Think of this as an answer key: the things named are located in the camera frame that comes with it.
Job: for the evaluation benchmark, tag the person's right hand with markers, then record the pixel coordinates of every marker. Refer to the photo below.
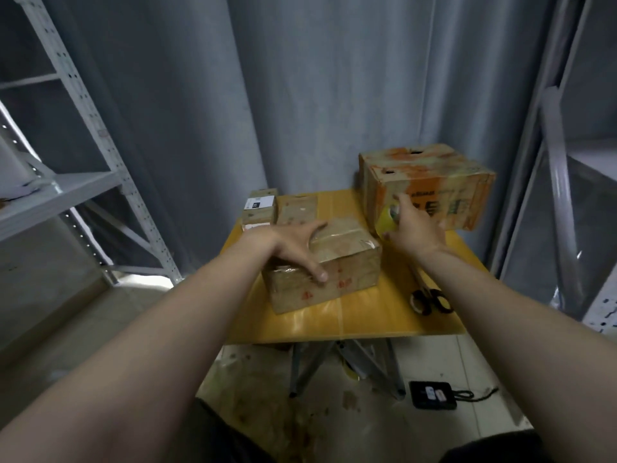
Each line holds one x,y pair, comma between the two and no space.
414,231

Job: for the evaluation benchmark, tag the person's left hand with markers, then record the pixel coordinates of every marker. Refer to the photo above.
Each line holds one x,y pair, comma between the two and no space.
284,246

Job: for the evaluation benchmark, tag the yellow tape roll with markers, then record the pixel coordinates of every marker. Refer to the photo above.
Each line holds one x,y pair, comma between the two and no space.
384,222

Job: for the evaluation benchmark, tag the small cardboard box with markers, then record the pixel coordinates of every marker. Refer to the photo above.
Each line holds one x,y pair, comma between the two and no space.
297,207

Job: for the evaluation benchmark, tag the long white-labelled cardboard box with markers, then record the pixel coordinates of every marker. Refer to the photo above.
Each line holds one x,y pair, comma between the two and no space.
258,207

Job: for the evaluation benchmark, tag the large orange print cardboard box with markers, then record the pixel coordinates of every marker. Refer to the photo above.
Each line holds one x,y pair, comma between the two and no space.
429,183

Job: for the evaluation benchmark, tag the medium brown cardboard box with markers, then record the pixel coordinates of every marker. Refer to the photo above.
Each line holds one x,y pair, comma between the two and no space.
342,260

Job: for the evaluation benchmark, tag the person's left forearm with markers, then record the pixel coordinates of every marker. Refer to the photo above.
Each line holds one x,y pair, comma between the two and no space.
116,371

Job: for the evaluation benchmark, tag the person's right forearm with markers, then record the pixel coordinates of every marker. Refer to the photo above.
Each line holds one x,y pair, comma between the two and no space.
530,361

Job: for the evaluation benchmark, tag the tape scraps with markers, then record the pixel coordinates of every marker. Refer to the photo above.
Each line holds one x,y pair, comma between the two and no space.
289,424

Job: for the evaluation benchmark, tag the yellow wooden table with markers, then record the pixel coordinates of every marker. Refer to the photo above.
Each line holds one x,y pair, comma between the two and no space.
386,303

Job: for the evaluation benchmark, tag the black power adapter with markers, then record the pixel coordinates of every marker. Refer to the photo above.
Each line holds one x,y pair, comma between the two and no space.
432,394

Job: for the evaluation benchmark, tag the grey curtain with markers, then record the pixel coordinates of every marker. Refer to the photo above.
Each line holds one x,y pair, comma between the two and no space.
289,82

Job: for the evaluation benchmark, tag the grey metal shelf unit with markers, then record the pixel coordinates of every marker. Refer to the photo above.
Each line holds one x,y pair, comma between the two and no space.
58,188
574,188

